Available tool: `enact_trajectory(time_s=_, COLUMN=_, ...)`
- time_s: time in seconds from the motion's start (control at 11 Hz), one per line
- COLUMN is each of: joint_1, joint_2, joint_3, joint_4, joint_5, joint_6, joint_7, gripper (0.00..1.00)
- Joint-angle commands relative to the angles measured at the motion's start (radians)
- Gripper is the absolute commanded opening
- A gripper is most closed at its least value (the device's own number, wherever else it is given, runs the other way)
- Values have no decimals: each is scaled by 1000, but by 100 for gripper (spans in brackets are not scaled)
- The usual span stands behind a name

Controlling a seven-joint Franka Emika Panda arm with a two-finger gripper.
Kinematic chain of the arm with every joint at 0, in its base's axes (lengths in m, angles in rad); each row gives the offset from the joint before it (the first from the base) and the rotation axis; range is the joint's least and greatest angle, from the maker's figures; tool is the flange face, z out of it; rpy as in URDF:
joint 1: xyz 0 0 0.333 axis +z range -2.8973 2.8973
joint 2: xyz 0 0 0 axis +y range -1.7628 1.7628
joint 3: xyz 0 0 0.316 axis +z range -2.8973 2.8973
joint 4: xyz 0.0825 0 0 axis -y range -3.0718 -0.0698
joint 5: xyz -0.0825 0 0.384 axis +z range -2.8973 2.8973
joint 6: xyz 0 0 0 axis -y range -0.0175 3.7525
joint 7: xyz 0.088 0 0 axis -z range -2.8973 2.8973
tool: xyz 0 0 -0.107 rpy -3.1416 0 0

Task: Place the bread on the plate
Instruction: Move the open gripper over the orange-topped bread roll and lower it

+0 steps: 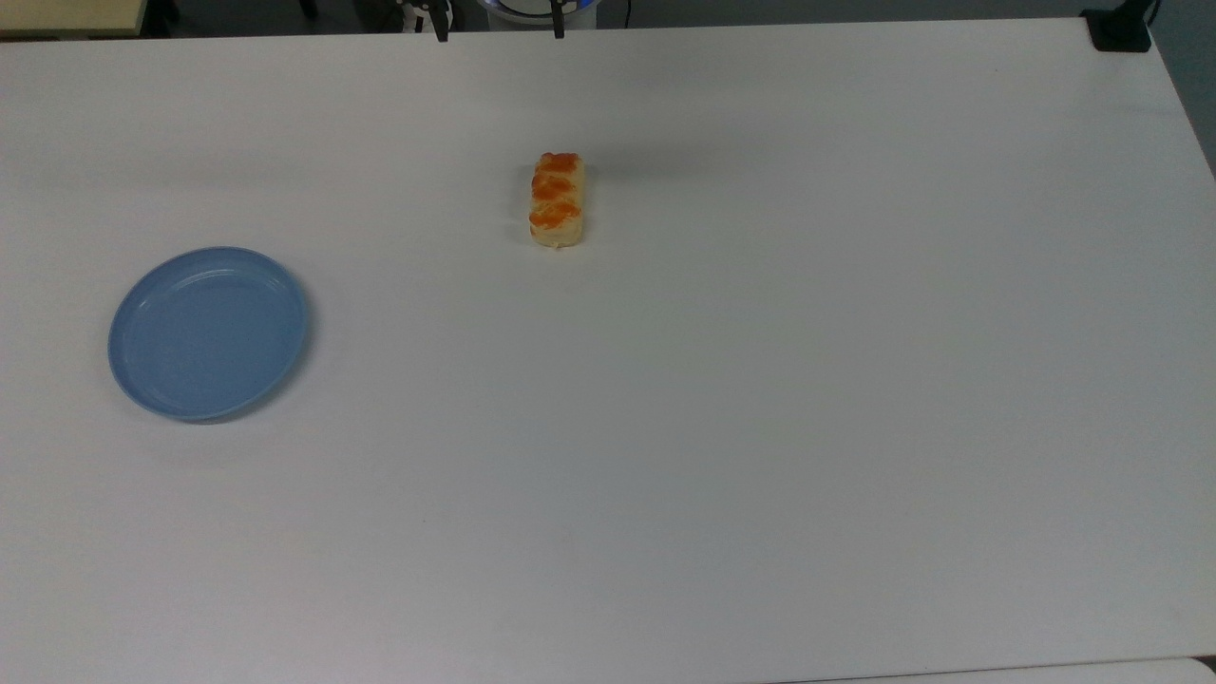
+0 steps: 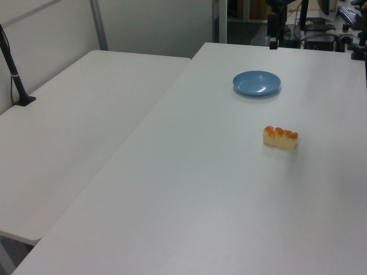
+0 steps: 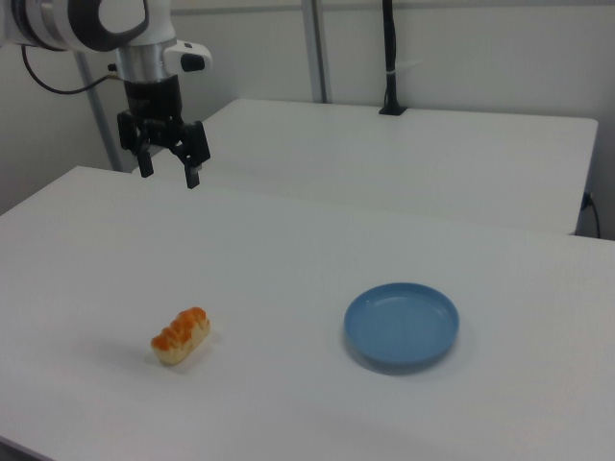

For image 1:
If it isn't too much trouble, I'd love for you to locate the blue round plastic plate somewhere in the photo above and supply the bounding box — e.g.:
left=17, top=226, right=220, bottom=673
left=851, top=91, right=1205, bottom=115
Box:
left=107, top=246, right=311, bottom=424

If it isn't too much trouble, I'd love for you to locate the black clamp mount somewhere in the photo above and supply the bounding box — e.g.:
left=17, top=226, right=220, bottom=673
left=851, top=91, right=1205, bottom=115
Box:
left=1080, top=0, right=1162, bottom=54

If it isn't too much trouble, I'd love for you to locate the light wooden desk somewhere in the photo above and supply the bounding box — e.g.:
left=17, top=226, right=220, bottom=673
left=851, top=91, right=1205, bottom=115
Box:
left=0, top=0, right=150, bottom=40

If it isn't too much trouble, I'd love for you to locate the orange topped bread loaf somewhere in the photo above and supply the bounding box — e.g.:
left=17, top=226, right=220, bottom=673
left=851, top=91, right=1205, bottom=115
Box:
left=527, top=151, right=587, bottom=253

